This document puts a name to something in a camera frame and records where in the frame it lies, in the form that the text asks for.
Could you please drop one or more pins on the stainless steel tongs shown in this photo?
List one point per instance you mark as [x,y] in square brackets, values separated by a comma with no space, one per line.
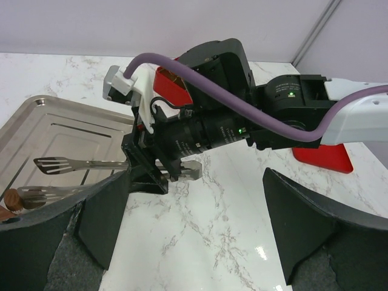
[33,197]

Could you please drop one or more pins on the stainless steel tray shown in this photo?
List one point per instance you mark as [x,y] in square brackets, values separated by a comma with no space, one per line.
[48,126]

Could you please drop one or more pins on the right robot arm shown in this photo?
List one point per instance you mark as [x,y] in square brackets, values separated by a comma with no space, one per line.
[289,111]

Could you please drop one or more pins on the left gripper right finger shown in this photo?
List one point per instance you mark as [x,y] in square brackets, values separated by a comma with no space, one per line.
[324,244]

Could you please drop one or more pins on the brown round chocolate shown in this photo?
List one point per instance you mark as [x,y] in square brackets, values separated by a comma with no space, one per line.
[12,200]

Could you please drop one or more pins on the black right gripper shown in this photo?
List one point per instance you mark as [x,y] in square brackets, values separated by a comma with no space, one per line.
[181,130]

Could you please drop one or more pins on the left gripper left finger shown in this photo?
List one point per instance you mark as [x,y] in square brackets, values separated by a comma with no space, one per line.
[66,245]

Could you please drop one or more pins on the red box lid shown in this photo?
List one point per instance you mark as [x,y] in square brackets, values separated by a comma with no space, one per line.
[333,158]

